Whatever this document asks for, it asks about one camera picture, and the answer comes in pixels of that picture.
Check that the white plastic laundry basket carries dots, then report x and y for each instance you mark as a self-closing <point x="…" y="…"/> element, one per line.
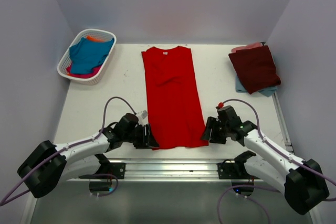
<point x="66" y="62"/>

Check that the folded pink t shirt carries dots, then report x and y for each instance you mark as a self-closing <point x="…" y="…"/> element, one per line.
<point x="247" y="47"/>

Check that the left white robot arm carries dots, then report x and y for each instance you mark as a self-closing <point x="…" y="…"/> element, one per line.
<point x="50" y="164"/>

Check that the magenta t shirt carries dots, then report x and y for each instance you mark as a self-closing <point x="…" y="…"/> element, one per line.
<point x="83" y="76"/>

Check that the aluminium mounting rail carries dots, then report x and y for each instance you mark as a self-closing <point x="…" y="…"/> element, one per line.
<point x="148" y="170"/>

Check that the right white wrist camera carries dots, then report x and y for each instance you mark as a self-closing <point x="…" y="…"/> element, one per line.
<point x="221" y="106"/>

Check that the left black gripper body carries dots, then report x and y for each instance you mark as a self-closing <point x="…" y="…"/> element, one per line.
<point x="128" y="136"/>

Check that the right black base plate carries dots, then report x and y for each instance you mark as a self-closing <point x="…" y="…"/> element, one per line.
<point x="228" y="169"/>

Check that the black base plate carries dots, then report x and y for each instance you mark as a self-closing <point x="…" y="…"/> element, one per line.
<point x="117" y="169"/>
<point x="228" y="169"/>

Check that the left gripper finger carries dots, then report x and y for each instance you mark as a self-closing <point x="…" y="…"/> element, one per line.
<point x="138" y="136"/>
<point x="151" y="143"/>

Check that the folded light blue t shirt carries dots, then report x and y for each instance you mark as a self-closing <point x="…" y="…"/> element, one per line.
<point x="268" y="91"/>

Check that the red t shirt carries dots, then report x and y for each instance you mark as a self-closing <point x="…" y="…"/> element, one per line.
<point x="174" y="108"/>

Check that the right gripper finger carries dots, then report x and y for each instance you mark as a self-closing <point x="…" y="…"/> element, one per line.
<point x="218" y="135"/>
<point x="210" y="130"/>

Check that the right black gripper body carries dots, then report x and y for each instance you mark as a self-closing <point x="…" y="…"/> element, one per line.
<point x="221" y="125"/>

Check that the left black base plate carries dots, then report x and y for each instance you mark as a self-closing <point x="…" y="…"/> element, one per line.
<point x="117" y="169"/>

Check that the orange t shirt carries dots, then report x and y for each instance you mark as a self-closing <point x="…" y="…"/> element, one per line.
<point x="90" y="38"/>

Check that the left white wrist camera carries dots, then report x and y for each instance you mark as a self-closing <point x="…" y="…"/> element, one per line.
<point x="142" y="114"/>

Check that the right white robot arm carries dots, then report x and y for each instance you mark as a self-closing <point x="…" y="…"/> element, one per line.
<point x="300" y="181"/>

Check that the folded maroon t shirt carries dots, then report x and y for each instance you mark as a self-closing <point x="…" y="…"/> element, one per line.
<point x="255" y="68"/>

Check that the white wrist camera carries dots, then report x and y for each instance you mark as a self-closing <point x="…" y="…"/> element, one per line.
<point x="142" y="114"/>
<point x="221" y="106"/>

